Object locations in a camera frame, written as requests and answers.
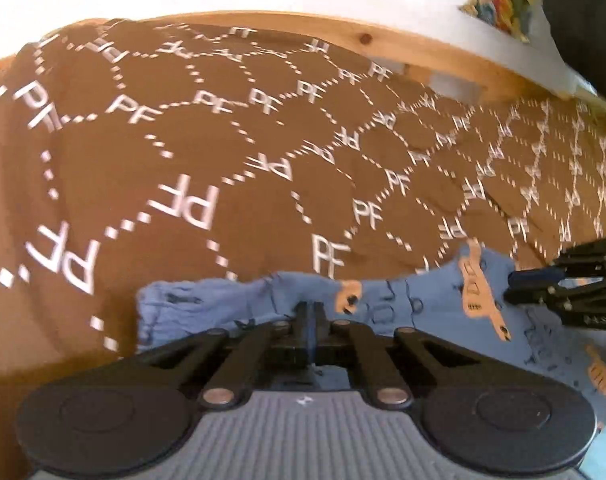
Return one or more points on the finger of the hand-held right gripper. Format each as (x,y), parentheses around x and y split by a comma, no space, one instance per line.
(573,305)
(538,276)

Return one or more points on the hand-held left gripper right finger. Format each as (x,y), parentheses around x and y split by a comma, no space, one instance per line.
(319,330)

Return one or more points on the blue printed pants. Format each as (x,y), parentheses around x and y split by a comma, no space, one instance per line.
(413,305)

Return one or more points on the dark jacket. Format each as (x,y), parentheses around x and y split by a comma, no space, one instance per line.
(588,15)

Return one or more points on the brown printed blanket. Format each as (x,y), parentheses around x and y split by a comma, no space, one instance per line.
(193,170)

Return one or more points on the wooden bed frame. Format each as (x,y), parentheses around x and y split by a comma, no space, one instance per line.
(383,40)

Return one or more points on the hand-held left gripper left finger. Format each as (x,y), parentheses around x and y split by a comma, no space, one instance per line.
(306,330)

